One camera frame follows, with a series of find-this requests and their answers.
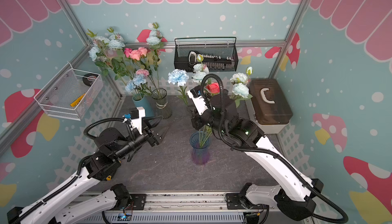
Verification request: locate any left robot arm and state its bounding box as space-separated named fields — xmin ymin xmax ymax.
xmin=7 ymin=115 xmax=167 ymax=224

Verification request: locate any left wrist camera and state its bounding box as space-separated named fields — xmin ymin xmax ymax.
xmin=123 ymin=107 xmax=146 ymax=134

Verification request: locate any clear glass vase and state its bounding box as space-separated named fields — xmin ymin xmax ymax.
xmin=152 ymin=88 xmax=172 ymax=119

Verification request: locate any single blue flower stem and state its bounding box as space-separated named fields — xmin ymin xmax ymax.
xmin=167 ymin=69 xmax=189 ymax=106

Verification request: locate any bouquet in teal vase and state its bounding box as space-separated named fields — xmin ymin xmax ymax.
xmin=86 ymin=27 xmax=152 ymax=101

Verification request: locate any brown lid storage box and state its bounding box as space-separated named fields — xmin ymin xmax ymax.
xmin=246 ymin=78 xmax=293 ymax=134

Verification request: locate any teal ceramic vase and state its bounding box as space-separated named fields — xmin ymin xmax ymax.
xmin=132 ymin=95 xmax=155 ymax=117

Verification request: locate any black tape roll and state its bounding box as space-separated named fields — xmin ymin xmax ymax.
xmin=82 ymin=73 xmax=98 ymax=87

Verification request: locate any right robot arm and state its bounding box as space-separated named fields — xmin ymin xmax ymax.
xmin=188 ymin=73 xmax=349 ymax=224

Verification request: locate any white flower stem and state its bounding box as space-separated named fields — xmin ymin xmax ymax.
xmin=230 ymin=67 xmax=253 ymax=108

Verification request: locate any coral pink rose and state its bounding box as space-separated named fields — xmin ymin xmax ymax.
xmin=206 ymin=82 xmax=220 ymax=95

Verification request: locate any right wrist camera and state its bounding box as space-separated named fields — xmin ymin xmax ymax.
xmin=187 ymin=85 xmax=208 ymax=115

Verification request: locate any black wire basket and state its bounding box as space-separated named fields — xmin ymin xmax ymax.
xmin=174 ymin=37 xmax=238 ymax=72

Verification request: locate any yellow tool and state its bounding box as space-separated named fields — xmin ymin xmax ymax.
xmin=70 ymin=93 xmax=85 ymax=108

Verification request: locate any pale blue flower stem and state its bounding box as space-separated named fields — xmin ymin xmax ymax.
xmin=192 ymin=54 xmax=209 ymax=84

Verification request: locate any purple glass vase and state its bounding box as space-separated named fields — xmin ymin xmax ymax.
xmin=190 ymin=131 xmax=210 ymax=165

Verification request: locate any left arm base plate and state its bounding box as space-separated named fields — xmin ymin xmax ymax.
xmin=107 ymin=194 xmax=147 ymax=212

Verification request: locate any white wire basket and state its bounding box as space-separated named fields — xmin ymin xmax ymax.
xmin=34 ymin=63 xmax=103 ymax=121

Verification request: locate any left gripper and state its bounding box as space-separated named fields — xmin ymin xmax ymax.
xmin=115 ymin=115 xmax=172 ymax=159

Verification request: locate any bit set tool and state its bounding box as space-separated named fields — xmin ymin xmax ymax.
xmin=188 ymin=51 xmax=235 ymax=70

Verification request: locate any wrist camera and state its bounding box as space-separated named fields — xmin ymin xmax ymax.
xmin=187 ymin=85 xmax=208 ymax=115
xmin=123 ymin=107 xmax=146 ymax=134

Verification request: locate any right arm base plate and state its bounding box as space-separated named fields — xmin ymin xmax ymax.
xmin=225 ymin=193 xmax=269 ymax=210

